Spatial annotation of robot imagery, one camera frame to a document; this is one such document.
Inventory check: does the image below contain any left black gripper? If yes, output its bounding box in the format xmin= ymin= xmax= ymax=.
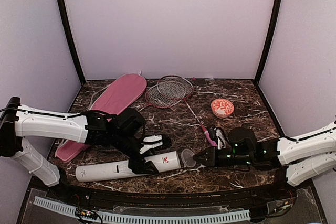
xmin=111 ymin=132 xmax=159 ymax=175

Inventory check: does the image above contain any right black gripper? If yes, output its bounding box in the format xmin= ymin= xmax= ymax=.
xmin=194 ymin=145 xmax=254 ymax=167

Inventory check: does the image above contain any clear plastic tube lid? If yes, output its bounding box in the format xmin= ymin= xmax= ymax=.
xmin=181 ymin=149 xmax=196 ymax=168

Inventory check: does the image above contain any white shuttlecock tube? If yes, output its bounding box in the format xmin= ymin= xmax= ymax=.
xmin=75 ymin=151 xmax=181 ymax=182

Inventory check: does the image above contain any pink racket cover bag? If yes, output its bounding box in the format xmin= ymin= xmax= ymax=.
xmin=55 ymin=73 xmax=147 ymax=163

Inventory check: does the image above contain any red racket with visible handle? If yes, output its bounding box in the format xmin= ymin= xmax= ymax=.
xmin=157 ymin=75 xmax=218 ymax=147

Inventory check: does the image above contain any red racket underneath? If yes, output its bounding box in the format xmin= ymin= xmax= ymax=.
xmin=139 ymin=84 xmax=186 ymax=112

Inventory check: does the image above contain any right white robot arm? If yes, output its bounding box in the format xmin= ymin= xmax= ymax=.
xmin=193 ymin=122 xmax=335 ymax=200

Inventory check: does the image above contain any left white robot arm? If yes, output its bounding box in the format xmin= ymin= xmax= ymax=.
xmin=1 ymin=97 xmax=172 ymax=201

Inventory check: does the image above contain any red patterned bowl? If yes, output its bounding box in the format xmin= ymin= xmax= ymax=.
xmin=211 ymin=98 xmax=234 ymax=118

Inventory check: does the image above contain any small circuit board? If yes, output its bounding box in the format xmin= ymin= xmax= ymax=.
xmin=75 ymin=207 xmax=98 ymax=221

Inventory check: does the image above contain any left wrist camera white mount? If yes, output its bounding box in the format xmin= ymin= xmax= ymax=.
xmin=139 ymin=135 xmax=163 ymax=154

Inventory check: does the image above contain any white slotted cable duct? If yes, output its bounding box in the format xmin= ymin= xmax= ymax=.
xmin=33 ymin=196 xmax=250 ymax=224

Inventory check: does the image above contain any black front table rail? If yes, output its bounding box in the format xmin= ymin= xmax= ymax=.
xmin=31 ymin=175 xmax=297 ymax=210

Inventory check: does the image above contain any right black frame post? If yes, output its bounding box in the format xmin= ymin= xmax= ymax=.
xmin=254 ymin=0 xmax=281 ymax=86

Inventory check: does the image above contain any black frame post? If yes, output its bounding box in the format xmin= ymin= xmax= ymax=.
xmin=57 ymin=0 xmax=86 ymax=85
xmin=254 ymin=0 xmax=281 ymax=86

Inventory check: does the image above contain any left black frame post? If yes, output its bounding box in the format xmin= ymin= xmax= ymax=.
xmin=57 ymin=0 xmax=86 ymax=85

